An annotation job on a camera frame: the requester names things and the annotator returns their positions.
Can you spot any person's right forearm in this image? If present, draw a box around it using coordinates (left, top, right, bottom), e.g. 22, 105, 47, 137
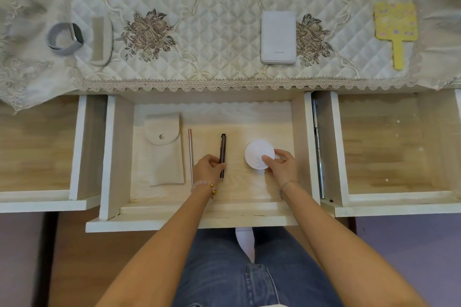
282, 184, 427, 307

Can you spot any white comb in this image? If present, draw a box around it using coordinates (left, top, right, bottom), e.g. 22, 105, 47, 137
90, 16, 114, 66

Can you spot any silver grey wristband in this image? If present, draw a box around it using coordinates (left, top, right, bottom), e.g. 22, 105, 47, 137
46, 22, 84, 56

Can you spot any thin metal straw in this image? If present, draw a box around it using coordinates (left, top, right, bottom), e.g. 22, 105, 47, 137
188, 129, 194, 186

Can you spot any person's right hand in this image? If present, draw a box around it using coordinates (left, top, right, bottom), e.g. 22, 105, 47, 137
262, 149, 300, 192

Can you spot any white round compact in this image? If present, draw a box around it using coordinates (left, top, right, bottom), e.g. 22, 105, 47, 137
244, 139, 276, 171

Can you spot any yellow hand mirror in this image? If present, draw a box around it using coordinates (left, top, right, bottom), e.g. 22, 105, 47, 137
374, 2, 418, 71

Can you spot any wide white drawer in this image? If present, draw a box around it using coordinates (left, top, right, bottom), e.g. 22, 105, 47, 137
85, 91, 321, 234

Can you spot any person's left leg in jeans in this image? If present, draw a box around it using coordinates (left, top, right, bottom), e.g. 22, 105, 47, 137
172, 228, 253, 307

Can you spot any person's right leg in jeans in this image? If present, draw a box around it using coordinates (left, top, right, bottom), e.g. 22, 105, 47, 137
248, 226, 343, 307

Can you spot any pink bead bracelet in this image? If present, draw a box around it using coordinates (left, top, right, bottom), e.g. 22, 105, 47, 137
190, 180, 218, 200

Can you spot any person's leg in jeans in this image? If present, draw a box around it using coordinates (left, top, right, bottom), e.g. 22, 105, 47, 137
172, 228, 253, 307
248, 226, 343, 307

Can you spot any beige snap pouch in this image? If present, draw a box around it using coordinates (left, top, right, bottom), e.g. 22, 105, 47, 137
145, 112, 185, 188

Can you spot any person's left forearm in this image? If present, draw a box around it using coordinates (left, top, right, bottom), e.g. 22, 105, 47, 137
95, 188, 215, 307

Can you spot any thin silver chain bracelet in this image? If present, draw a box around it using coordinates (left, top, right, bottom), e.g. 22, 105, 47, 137
278, 180, 300, 200

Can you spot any quilted lace table cloth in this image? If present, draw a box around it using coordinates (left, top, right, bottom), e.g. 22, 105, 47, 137
0, 0, 461, 113

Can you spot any person's left hand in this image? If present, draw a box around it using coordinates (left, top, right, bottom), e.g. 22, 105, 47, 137
193, 154, 227, 189

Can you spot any black lipstick tube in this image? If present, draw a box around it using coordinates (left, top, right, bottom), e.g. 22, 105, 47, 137
219, 133, 227, 178

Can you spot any small white drawer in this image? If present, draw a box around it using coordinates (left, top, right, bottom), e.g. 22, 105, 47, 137
313, 89, 461, 218
0, 94, 109, 214

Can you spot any white power bank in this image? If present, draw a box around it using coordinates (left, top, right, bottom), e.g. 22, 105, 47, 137
260, 11, 297, 66

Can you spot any cream dressing table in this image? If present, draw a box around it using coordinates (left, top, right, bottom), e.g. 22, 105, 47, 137
77, 83, 461, 97

